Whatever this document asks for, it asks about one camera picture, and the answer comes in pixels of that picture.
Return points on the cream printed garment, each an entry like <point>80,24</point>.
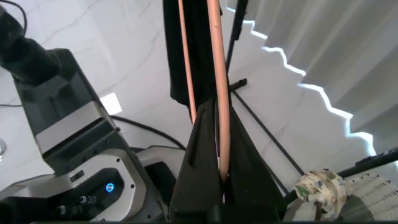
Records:
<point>323,189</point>

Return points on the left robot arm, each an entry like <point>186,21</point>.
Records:
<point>28,59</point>

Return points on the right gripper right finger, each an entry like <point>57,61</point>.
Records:
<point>248,186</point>

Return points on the black clothes rack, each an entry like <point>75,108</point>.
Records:
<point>238,25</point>

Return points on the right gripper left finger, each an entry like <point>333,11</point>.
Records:
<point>199,174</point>

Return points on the black garment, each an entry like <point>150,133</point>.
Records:
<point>200,46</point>

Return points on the white laundry basket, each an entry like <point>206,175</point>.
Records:
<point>370,193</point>

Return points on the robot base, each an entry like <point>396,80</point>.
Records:
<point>77,130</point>

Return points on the pink clothes hanger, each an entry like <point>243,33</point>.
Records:
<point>219,77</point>

